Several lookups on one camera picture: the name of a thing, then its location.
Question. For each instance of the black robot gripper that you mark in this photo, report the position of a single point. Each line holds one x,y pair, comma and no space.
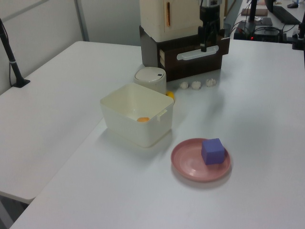
209,15

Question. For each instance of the small white crumpled toy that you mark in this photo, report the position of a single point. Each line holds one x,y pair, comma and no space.
210,82
196,85
184,85

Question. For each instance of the cream toy fridge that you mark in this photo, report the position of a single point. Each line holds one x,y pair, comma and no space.
155,16

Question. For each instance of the yellow toy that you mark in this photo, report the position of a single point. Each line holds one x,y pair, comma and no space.
170,94

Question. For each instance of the orange round toy piece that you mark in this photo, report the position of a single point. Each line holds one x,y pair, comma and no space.
143,119

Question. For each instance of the black background pole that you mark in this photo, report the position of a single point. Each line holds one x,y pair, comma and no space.
253,10

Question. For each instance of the black electronics box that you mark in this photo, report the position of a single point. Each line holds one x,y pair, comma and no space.
262,33

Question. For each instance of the dark brown wooden cabinet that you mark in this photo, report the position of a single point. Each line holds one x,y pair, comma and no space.
149,50

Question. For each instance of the white mini trash can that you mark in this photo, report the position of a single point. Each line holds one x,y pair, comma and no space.
150,77

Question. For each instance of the black keyboard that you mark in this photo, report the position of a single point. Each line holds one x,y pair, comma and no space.
284,14

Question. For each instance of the black computer mouse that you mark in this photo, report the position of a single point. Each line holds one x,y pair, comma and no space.
292,5

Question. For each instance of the black clamp stand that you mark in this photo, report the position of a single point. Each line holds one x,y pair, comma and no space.
299,38

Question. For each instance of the purple cube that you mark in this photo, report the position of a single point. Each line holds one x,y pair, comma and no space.
213,152

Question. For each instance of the cream plastic storage box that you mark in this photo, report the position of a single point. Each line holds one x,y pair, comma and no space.
133,126

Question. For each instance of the pink plate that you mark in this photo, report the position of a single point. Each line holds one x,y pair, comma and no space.
188,162

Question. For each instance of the black camera stand pole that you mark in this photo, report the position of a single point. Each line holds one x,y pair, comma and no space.
10,59

